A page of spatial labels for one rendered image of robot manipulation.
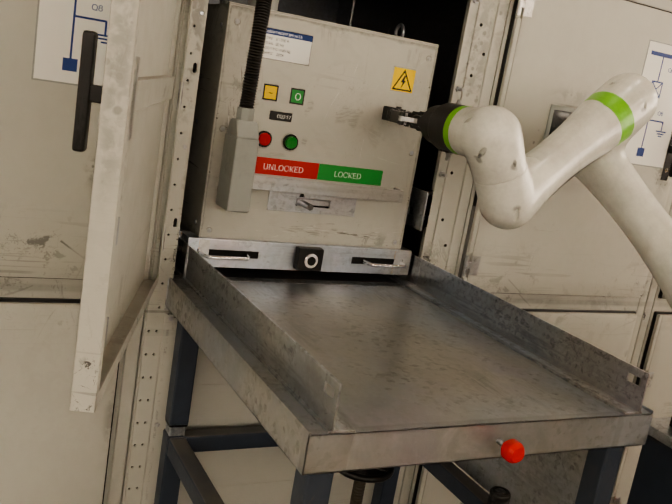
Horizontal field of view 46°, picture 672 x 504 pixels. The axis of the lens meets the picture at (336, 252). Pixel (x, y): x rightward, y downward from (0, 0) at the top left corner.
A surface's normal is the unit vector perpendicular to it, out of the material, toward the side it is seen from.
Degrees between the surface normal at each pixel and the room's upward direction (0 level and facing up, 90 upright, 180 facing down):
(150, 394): 90
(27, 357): 90
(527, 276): 90
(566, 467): 90
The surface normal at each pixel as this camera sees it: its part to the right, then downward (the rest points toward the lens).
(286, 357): -0.88, -0.05
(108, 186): 0.09, 0.22
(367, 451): 0.44, 0.26
